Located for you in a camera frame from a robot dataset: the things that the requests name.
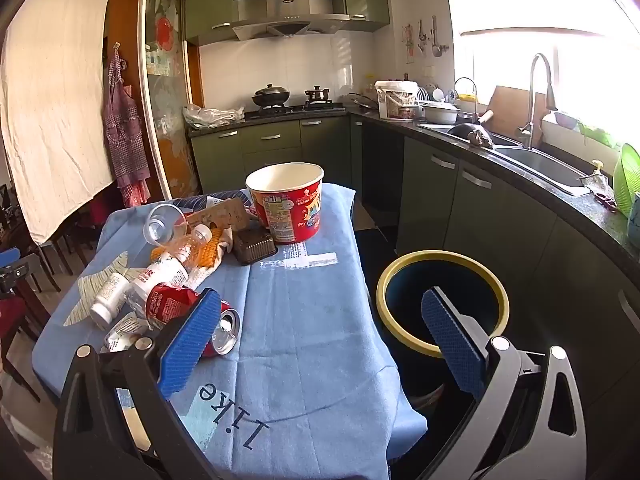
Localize white plastic bucket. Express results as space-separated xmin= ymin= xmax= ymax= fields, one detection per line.
xmin=375 ymin=80 xmax=420 ymax=121

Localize frosted glass sliding door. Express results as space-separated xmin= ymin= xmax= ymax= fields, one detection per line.
xmin=137 ymin=0 xmax=201 ymax=196

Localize black wok with lid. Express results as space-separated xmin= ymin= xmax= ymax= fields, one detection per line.
xmin=251 ymin=85 xmax=292 ymax=108

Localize green base cabinets under sink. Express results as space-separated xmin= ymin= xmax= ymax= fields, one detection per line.
xmin=350 ymin=115 xmax=640 ymax=461

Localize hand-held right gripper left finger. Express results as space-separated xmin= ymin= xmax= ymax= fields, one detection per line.
xmin=52 ymin=287 xmax=223 ymax=480

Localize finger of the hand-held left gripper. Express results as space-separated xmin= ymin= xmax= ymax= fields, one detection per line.
xmin=0 ymin=247 xmax=41 ymax=293

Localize checked red apron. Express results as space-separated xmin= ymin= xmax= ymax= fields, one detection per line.
xmin=103 ymin=50 xmax=151 ymax=206

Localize black gas stove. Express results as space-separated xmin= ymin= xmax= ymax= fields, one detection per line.
xmin=244 ymin=101 xmax=346 ymax=120

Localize green plastic basket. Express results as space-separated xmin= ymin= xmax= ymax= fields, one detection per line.
xmin=612 ymin=143 xmax=640 ymax=218

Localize wooden cutting board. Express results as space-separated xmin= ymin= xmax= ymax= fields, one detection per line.
xmin=480 ymin=85 xmax=548 ymax=141

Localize tall steel faucet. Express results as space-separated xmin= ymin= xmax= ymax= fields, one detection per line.
xmin=515 ymin=53 xmax=558 ymax=150

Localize small curved faucet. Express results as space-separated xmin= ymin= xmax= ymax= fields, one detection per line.
xmin=454 ymin=77 xmax=478 ymax=111

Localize steel range hood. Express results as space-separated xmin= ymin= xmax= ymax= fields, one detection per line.
xmin=231 ymin=0 xmax=351 ymax=42

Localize crushed red soda can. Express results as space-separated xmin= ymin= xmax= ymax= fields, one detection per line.
xmin=145 ymin=282 xmax=242 ymax=358

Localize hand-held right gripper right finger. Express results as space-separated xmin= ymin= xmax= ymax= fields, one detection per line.
xmin=415 ymin=287 xmax=588 ymax=480

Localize steel kitchen sink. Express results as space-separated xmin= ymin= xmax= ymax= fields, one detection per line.
xmin=492 ymin=145 xmax=591 ymax=196

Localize white pill bottle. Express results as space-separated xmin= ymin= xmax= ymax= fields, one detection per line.
xmin=89 ymin=272 xmax=132 ymax=326

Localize white packet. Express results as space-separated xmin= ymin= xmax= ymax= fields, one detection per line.
xmin=103 ymin=312 xmax=151 ymax=353

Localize white enamel pot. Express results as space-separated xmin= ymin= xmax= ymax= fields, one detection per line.
xmin=420 ymin=101 xmax=461 ymax=126

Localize blue printed tablecloth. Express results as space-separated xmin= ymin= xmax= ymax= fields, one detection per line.
xmin=32 ymin=182 xmax=428 ymax=480

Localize hanging kitchen utensils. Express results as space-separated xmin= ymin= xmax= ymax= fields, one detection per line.
xmin=415 ymin=15 xmax=448 ymax=58

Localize beige cardboard box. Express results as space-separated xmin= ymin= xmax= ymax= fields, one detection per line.
xmin=186 ymin=198 xmax=251 ymax=233

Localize white hanging sheet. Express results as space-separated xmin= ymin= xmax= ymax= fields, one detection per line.
xmin=0 ymin=0 xmax=116 ymax=246

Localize plastic bottle with red label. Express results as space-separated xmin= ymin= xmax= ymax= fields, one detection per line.
xmin=125 ymin=252 xmax=191 ymax=321

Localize dark bin with yellow rim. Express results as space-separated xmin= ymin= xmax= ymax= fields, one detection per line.
xmin=376 ymin=250 xmax=511 ymax=411

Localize dark pan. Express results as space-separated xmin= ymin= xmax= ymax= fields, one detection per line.
xmin=447 ymin=122 xmax=493 ymax=148

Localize red paper noodle bucket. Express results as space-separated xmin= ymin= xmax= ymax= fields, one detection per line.
xmin=245 ymin=162 xmax=325 ymax=245

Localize black plastic tray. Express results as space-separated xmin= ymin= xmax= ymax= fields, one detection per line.
xmin=233 ymin=230 xmax=278 ymax=266

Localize clear plastic bag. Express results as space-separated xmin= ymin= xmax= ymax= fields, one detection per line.
xmin=182 ymin=105 xmax=246 ymax=129

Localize small clear bottle white cap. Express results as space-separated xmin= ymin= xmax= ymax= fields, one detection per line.
xmin=170 ymin=224 xmax=213 ymax=266

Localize green base cabinet with drawers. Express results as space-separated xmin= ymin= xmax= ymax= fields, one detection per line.
xmin=190 ymin=115 xmax=353 ymax=193

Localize orange dimpled foam pad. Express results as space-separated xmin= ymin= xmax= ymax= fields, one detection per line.
xmin=150 ymin=227 xmax=223 ymax=271

